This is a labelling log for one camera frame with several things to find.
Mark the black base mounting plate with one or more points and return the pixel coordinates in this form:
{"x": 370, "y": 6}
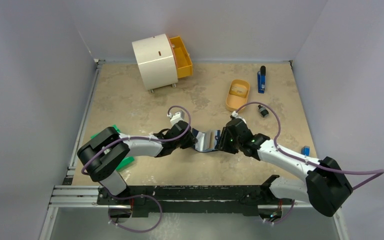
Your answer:
{"x": 247, "y": 200}

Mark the yellow open drawer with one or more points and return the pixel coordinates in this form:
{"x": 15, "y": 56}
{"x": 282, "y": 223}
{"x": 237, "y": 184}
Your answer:
{"x": 184, "y": 65}

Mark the blue and black stapler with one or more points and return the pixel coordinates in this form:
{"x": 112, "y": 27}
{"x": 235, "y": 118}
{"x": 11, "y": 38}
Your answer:
{"x": 261, "y": 80}

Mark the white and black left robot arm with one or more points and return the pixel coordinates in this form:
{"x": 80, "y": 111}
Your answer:
{"x": 103, "y": 153}

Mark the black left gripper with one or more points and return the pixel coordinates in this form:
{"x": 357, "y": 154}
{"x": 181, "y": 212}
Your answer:
{"x": 190, "y": 141}

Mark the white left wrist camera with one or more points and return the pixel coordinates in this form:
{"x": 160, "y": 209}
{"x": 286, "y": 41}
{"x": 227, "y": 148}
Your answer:
{"x": 174, "y": 118}

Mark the card inside orange tray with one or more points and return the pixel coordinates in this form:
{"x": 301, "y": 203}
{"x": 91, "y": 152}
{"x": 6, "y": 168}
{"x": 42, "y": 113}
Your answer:
{"x": 238, "y": 90}

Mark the small black round knob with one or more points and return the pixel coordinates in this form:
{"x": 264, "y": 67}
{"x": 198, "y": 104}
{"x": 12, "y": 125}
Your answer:
{"x": 263, "y": 111}

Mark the green plastic bin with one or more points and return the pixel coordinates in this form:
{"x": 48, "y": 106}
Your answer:
{"x": 127, "y": 160}

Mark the orange oval tray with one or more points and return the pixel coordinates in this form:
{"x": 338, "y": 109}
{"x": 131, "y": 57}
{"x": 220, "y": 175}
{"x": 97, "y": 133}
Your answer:
{"x": 232, "y": 102}

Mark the white cylindrical drawer cabinet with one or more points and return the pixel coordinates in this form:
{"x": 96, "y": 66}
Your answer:
{"x": 156, "y": 62}

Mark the aluminium frame rail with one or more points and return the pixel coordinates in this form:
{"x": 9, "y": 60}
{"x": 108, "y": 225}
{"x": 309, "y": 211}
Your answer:
{"x": 65, "y": 196}

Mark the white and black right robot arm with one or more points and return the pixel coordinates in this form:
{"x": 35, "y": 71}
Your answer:
{"x": 320, "y": 182}

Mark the small blue box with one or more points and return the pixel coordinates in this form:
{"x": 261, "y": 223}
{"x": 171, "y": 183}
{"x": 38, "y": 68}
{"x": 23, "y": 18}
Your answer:
{"x": 305, "y": 150}

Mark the blue leather card holder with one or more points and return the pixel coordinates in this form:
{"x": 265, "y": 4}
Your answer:
{"x": 206, "y": 141}

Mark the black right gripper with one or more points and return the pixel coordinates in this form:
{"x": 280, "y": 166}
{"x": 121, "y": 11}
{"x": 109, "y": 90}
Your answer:
{"x": 227, "y": 136}

